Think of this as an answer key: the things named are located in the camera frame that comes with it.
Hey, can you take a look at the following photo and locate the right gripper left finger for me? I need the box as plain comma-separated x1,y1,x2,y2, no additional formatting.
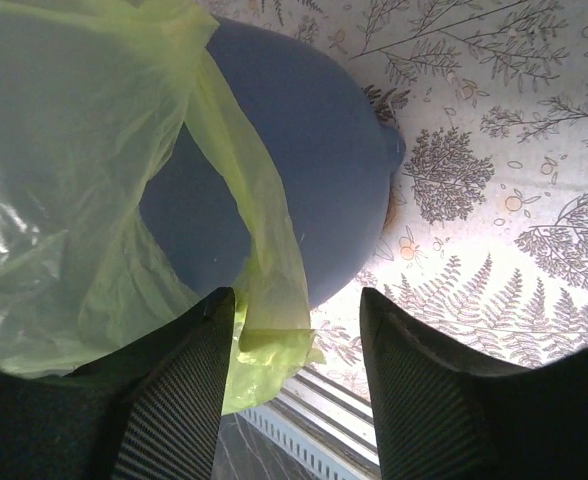
0,287,235,479

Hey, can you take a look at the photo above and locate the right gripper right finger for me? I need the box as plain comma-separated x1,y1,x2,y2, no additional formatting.
360,288,588,479

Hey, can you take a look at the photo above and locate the green plastic trash bag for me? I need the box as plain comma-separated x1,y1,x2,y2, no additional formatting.
0,1,323,414

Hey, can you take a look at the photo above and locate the blue trash bin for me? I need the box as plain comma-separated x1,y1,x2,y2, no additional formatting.
140,19,405,306

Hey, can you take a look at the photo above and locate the metal base rail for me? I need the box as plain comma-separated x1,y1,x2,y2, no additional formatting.
240,367,382,479

